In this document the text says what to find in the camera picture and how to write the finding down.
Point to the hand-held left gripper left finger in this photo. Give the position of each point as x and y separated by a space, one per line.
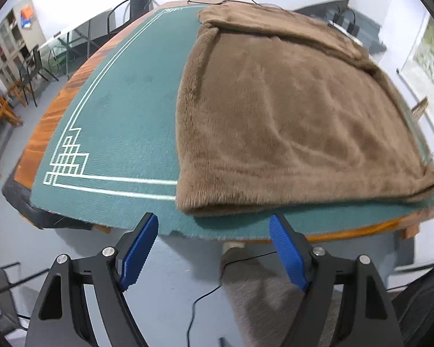
141 253

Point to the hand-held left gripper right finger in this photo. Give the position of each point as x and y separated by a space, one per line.
287 253

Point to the brown fleece cloth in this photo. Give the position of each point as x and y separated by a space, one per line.
293 115

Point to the white table leg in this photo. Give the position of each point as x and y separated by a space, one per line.
233 247

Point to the wooden stick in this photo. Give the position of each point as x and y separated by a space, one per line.
419 108

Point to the black plastic bag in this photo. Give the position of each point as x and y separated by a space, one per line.
25 202

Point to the dark cloth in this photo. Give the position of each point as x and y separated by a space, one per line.
423 307

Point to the green table mat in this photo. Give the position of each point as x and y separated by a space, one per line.
130 115

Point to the black mesh chair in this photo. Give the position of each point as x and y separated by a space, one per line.
3 296

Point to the grey cabinet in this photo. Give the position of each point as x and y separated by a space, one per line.
369 32

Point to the white power strip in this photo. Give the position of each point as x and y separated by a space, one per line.
347 32

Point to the black power adapter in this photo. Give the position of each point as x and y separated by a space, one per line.
338 20
352 27

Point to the black folding chair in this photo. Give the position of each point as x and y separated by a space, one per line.
27 72

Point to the beige storage cabinet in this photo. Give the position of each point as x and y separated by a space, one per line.
34 38

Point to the black metal armchair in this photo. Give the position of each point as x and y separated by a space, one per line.
141 3

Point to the wall scroll painting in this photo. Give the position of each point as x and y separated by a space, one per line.
426 54

